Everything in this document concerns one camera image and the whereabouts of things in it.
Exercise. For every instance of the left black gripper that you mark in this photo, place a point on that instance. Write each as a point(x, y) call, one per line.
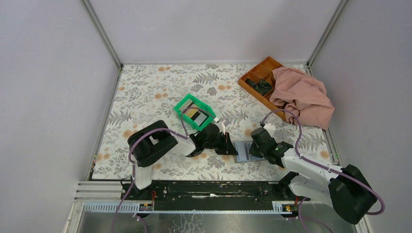
point(223, 141)

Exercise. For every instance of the aluminium frame post left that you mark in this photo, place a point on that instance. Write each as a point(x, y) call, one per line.
point(101, 32)

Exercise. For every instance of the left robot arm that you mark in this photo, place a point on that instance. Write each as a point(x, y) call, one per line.
point(150, 144)

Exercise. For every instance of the aluminium frame post right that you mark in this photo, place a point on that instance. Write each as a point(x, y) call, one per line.
point(333, 20)

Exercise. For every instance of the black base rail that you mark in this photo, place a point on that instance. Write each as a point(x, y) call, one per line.
point(214, 196)

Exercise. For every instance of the dark green patterned cloth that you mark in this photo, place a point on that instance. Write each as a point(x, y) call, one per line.
point(262, 86)

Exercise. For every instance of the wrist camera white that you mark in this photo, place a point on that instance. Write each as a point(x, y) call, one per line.
point(222, 124)
point(270, 128)

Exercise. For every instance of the orange compartment tray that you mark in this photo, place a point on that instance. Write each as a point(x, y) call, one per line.
point(262, 72)

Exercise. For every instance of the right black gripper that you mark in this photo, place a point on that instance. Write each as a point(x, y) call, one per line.
point(255, 150)

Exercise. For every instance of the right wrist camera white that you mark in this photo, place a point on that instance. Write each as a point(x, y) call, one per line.
point(270, 128)

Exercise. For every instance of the pink cloth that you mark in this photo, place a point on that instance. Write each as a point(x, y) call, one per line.
point(303, 96)

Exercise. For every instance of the aluminium frame post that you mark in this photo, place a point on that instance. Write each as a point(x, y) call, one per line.
point(333, 20)
point(101, 32)

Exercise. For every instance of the grey leather card holder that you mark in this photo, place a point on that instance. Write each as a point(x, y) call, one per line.
point(244, 156)

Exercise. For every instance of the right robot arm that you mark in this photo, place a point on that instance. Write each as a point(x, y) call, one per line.
point(344, 189)

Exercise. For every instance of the card stack in bin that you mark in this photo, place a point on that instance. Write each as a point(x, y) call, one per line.
point(195, 115)

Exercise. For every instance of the green plastic bin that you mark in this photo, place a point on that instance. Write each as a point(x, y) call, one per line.
point(202, 107)

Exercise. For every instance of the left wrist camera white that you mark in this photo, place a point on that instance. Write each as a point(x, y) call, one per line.
point(222, 124)

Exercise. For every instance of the floral table mat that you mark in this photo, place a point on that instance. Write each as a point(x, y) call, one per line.
point(148, 93)

